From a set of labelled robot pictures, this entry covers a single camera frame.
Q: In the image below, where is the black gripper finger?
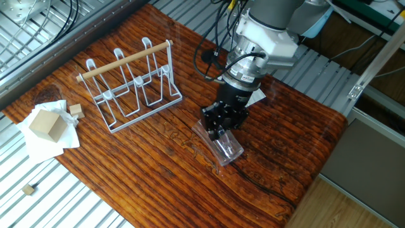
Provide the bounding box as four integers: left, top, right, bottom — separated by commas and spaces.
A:
201, 104, 223, 141
228, 111, 249, 135

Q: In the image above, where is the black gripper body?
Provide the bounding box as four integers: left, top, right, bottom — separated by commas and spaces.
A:
214, 82, 252, 127

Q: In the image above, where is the clear glass cup with handle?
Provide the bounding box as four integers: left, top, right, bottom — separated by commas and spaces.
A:
192, 120, 245, 167

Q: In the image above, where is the white wire cup rack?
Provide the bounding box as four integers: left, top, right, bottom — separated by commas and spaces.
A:
76, 38, 184, 134

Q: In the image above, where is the flat white paper sheet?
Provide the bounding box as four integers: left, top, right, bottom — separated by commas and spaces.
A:
246, 89, 267, 108

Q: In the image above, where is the large wooden block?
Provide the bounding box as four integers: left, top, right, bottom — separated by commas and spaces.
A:
28, 109, 68, 143

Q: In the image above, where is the crumpled white paper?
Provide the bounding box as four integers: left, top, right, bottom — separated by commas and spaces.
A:
16, 99, 82, 159

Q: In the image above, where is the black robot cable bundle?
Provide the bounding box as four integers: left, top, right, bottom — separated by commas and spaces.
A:
193, 0, 266, 83

